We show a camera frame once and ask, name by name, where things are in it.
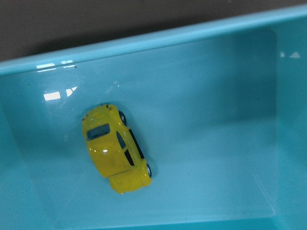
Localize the teal plastic storage bin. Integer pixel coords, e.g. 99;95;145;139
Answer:
0;5;307;230

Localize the yellow beetle toy car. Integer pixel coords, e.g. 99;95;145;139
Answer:
82;104;152;194

